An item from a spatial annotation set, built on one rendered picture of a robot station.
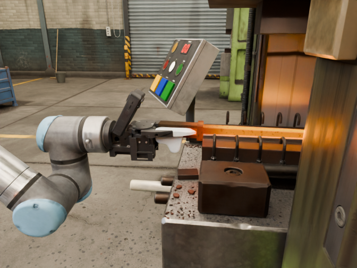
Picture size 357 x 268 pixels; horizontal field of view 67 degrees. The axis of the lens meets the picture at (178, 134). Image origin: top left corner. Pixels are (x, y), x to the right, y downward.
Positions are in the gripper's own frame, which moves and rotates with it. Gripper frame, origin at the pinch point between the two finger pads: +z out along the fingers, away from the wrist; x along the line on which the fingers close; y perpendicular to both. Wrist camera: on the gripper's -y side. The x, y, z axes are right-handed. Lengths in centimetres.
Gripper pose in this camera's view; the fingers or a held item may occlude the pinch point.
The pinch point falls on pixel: (190, 127)
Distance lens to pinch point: 62.4
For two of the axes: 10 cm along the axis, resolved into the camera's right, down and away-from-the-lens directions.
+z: 9.9, 0.2, -1.3
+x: -1.2, 3.3, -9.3
